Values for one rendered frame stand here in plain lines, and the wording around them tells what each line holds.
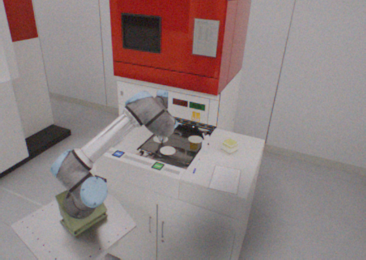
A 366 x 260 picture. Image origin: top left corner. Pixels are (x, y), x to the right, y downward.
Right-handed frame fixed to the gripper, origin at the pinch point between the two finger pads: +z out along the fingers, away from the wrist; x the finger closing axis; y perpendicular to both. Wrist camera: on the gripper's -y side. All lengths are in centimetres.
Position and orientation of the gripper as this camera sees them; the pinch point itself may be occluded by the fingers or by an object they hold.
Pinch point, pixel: (161, 141)
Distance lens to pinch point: 186.9
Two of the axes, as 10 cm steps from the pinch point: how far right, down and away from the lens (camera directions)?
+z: -0.4, 8.9, 4.5
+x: -9.8, 0.6, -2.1
